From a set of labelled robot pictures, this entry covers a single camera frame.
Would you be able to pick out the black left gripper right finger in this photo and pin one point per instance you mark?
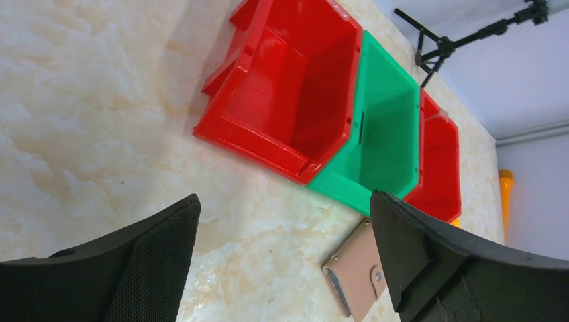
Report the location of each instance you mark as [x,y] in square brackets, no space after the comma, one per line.
[437,272]

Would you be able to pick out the left red plastic bin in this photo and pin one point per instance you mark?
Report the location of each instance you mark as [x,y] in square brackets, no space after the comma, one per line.
[284,94]

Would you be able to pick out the green plastic bin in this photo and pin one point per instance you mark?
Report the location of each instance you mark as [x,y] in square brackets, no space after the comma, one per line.
[382,152]

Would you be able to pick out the right red plastic bin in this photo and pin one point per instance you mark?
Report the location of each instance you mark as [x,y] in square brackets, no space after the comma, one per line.
[438,191]

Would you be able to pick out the red plastic bin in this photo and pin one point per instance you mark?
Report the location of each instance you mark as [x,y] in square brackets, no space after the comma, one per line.
[284,94]
[438,191]

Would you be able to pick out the black camera tripod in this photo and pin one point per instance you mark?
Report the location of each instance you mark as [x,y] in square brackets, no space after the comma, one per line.
[537,11]

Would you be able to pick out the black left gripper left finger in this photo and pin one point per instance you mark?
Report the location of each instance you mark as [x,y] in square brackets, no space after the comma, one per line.
[137,273]

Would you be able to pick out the yellow toy brick car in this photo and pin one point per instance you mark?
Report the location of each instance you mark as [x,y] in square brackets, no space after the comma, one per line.
[456,223]

